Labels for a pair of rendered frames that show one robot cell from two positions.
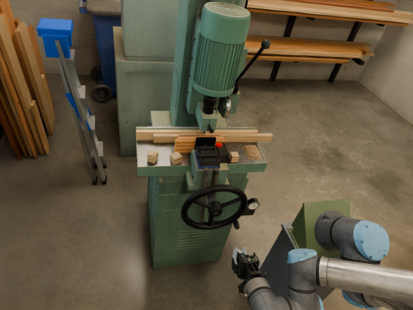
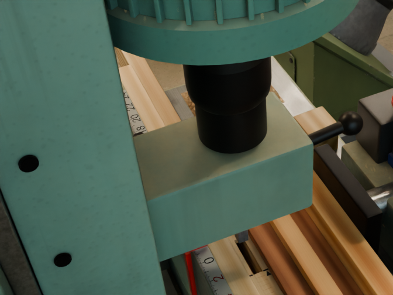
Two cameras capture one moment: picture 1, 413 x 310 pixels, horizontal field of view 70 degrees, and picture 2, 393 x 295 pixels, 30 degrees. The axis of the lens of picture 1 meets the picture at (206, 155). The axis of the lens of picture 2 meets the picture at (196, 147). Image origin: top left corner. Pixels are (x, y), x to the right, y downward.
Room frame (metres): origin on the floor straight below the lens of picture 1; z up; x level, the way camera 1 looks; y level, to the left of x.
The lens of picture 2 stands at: (1.13, 0.44, 1.44)
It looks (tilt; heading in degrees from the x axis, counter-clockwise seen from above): 43 degrees down; 273
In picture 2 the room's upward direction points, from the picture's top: 8 degrees counter-clockwise
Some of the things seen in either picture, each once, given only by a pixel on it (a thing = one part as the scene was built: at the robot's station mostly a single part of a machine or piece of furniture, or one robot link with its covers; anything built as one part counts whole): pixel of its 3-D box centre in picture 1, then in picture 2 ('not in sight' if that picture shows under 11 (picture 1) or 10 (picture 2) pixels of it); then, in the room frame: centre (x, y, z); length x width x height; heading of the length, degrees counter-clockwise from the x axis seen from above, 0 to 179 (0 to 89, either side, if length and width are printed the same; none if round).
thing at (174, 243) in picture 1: (185, 195); not in sight; (1.23, 0.07, 0.36); 0.58 x 0.45 x 0.71; 20
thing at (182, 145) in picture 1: (200, 145); (335, 246); (1.04, 0.04, 0.94); 0.23 x 0.02 x 0.07; 110
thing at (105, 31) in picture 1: (118, 50); not in sight; (2.83, 1.10, 0.48); 0.64 x 0.54 x 0.97; 115
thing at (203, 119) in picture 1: (206, 117); (211, 181); (1.14, 0.04, 1.03); 0.14 x 0.07 x 0.09; 20
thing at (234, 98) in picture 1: (228, 100); not in sight; (1.35, -0.05, 1.02); 0.09 x 0.07 x 0.12; 110
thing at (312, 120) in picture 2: (233, 156); (315, 132); (1.04, -0.13, 0.92); 0.03 x 0.03 x 0.03; 21
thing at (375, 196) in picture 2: (206, 149); (374, 203); (1.00, 0.01, 0.95); 0.09 x 0.07 x 0.09; 110
